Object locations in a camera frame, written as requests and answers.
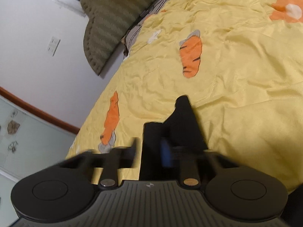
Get black pants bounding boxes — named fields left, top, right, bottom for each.
left=139, top=95, right=208, bottom=181

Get frosted glass wardrobe door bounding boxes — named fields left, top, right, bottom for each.
left=1, top=98, right=76, bottom=226

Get yellow carrot print bedsheet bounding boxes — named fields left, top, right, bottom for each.
left=67, top=0, right=302, bottom=192

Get olive padded headboard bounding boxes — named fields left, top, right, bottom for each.
left=80, top=0, right=156, bottom=75

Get brown wooden door frame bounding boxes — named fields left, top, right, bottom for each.
left=1, top=87, right=80, bottom=134

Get white wall socket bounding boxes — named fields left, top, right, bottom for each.
left=47, top=36, right=61, bottom=56

